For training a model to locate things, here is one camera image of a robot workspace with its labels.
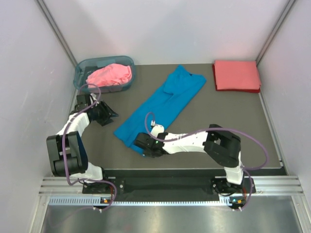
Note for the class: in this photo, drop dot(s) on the pink crumpled t shirt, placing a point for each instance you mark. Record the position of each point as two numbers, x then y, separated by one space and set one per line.
110 75

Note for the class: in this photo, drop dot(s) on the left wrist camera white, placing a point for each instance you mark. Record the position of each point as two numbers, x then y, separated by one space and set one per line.
93 99

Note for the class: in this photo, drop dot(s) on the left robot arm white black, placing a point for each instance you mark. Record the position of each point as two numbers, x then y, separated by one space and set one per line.
67 154

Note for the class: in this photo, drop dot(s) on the teal plastic basket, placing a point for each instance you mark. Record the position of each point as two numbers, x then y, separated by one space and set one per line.
88 66

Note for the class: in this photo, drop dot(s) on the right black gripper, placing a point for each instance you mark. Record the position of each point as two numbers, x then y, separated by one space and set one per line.
147 153

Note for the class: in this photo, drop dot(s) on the blue t shirt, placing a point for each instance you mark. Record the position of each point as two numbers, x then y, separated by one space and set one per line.
167 102

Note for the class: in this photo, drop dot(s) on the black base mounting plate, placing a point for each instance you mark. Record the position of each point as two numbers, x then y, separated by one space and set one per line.
173 184

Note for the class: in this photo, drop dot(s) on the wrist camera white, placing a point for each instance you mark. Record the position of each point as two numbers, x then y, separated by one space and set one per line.
156 129
93 99

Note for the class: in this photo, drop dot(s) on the folded coral pink t shirt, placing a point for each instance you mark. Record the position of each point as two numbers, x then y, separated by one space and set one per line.
237 74

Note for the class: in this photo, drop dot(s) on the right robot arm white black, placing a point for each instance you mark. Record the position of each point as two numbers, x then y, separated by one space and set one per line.
223 147

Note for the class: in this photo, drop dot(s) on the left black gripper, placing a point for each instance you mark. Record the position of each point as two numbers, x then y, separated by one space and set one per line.
108 113

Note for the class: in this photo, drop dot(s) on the folded dark red t shirt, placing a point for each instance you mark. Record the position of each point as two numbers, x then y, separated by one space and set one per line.
241 90

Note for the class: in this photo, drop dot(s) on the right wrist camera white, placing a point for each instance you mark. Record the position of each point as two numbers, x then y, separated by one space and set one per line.
156 129

